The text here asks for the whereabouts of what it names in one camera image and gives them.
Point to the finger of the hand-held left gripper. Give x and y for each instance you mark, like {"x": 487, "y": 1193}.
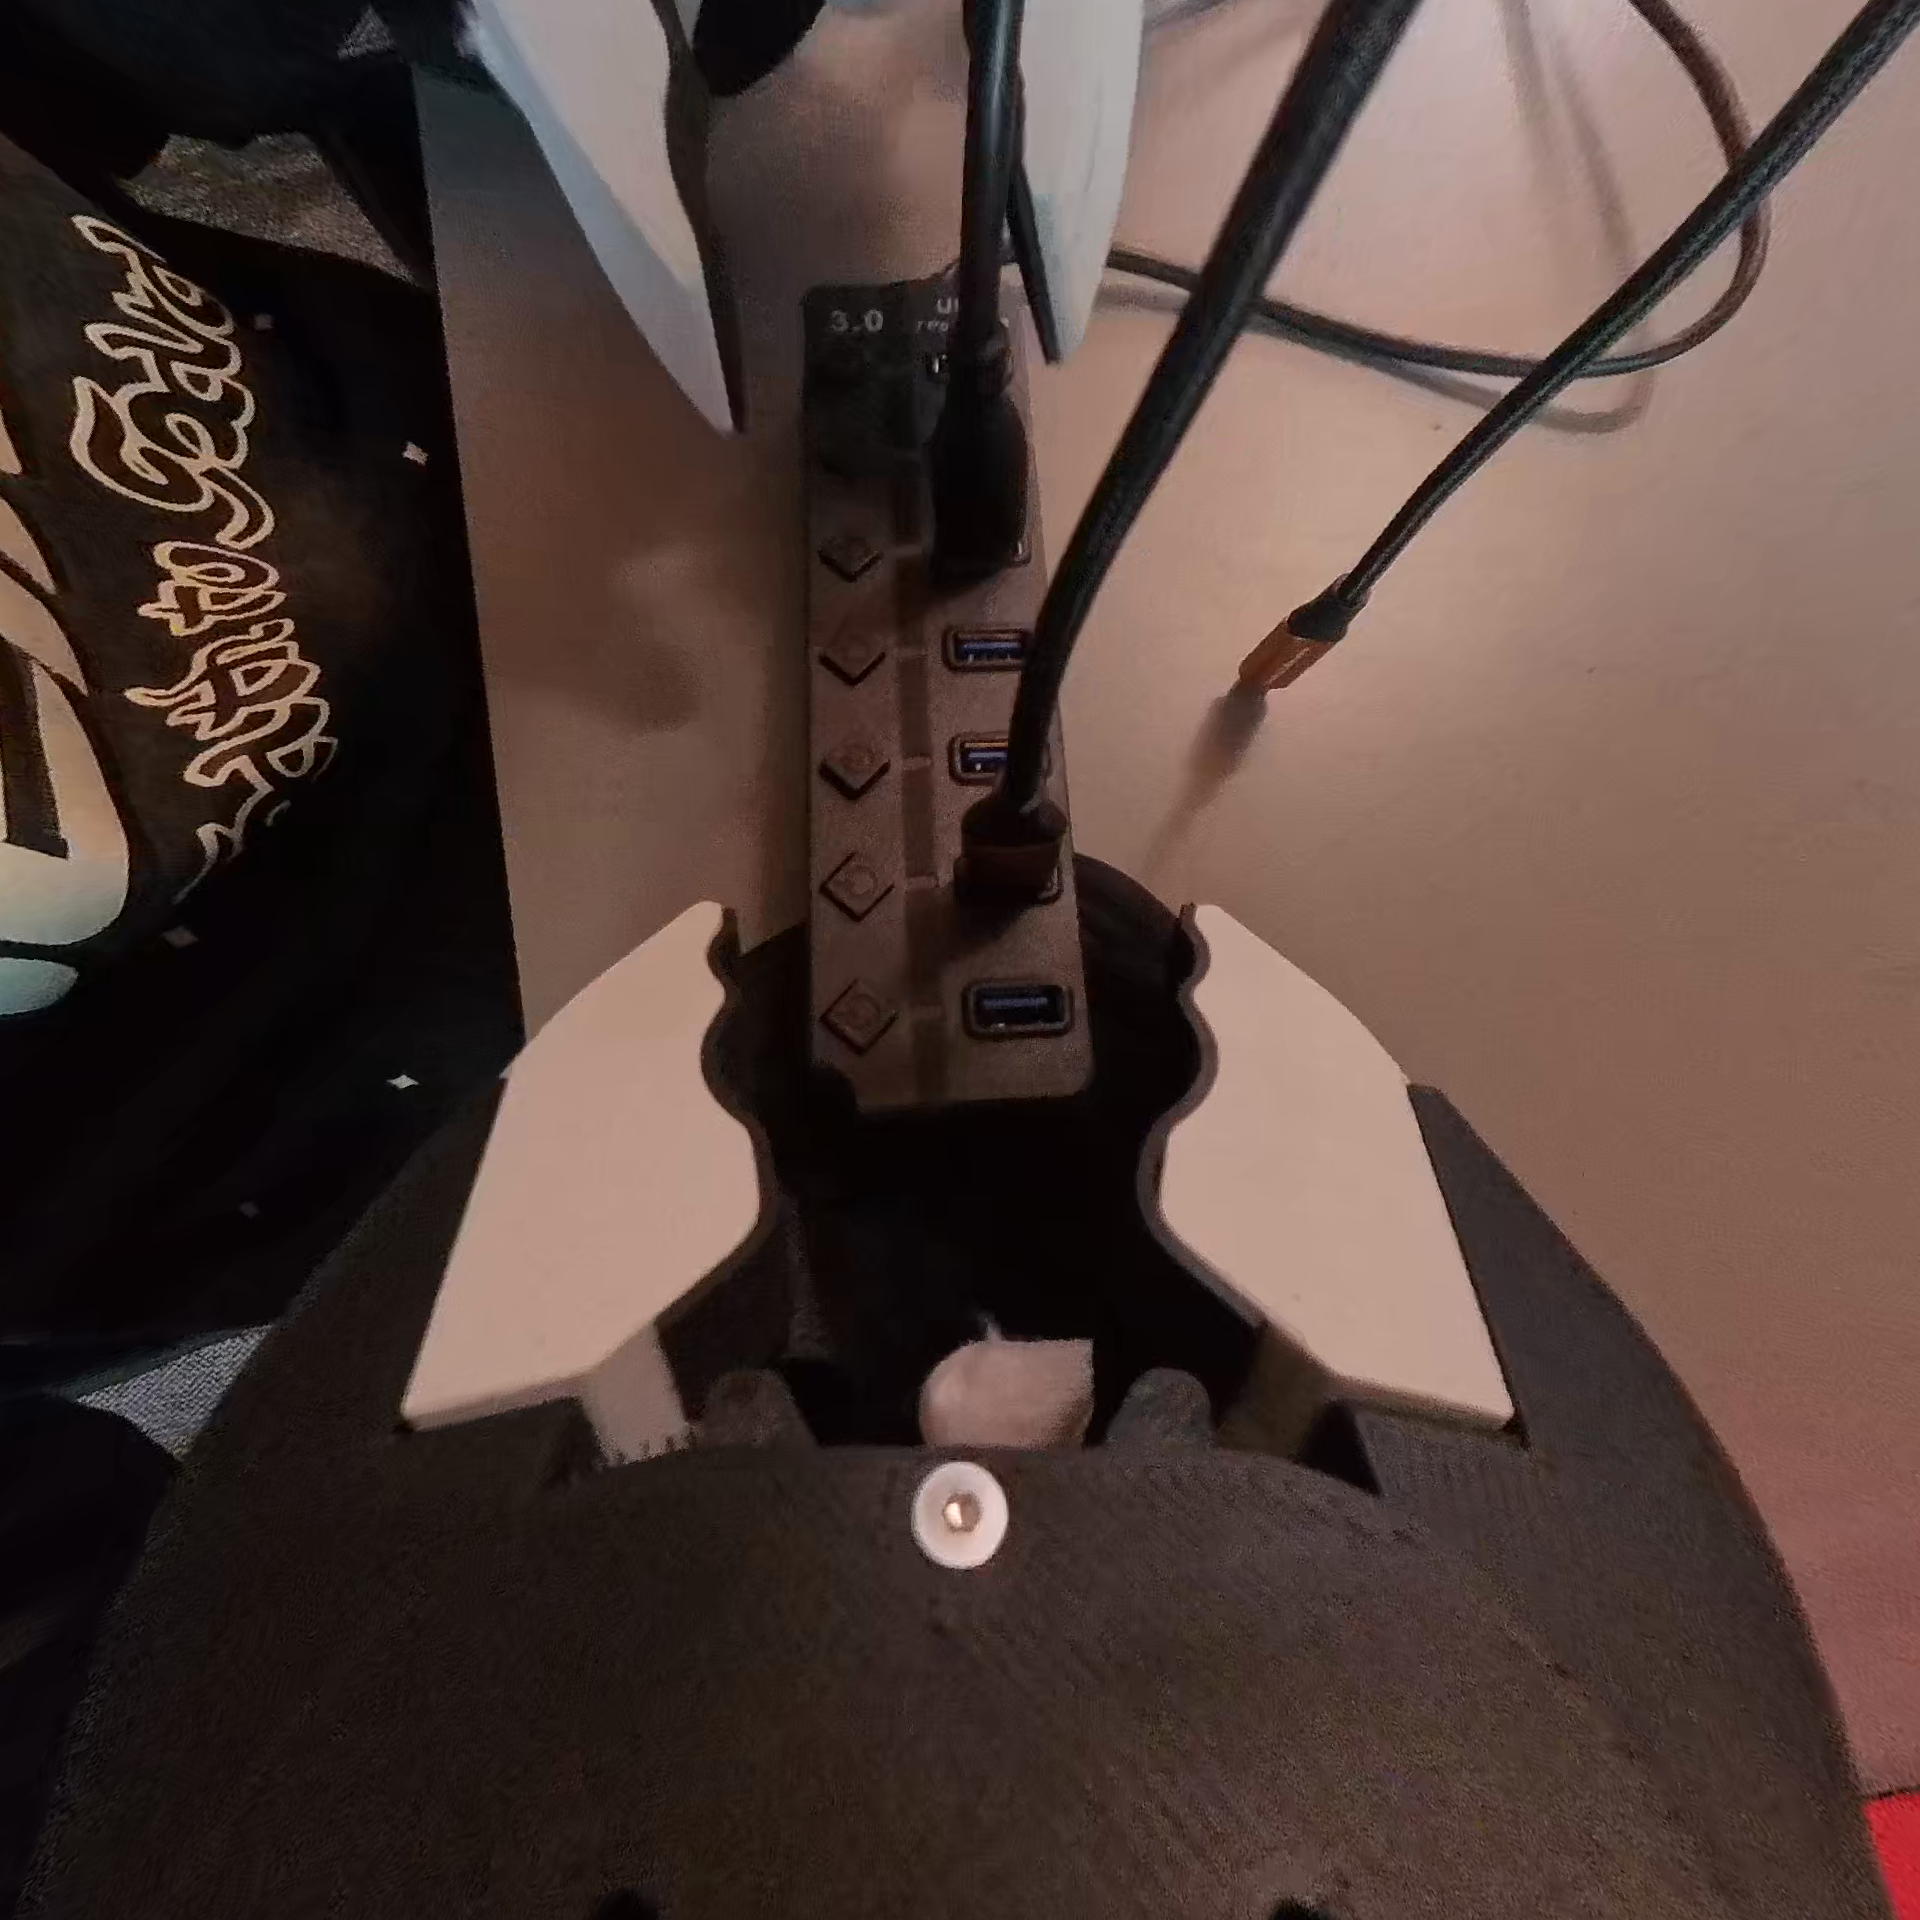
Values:
{"x": 1081, "y": 120}
{"x": 614, "y": 135}

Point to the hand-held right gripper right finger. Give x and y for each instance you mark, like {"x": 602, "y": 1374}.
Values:
{"x": 1321, "y": 1185}

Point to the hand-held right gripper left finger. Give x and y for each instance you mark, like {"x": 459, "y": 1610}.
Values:
{"x": 601, "y": 1170}

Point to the black usb hub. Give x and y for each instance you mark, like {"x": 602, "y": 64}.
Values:
{"x": 901, "y": 961}

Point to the person's black printed shirt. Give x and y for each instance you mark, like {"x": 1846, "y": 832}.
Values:
{"x": 224, "y": 600}

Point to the red plastic bin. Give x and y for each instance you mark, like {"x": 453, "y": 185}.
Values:
{"x": 1892, "y": 1860}

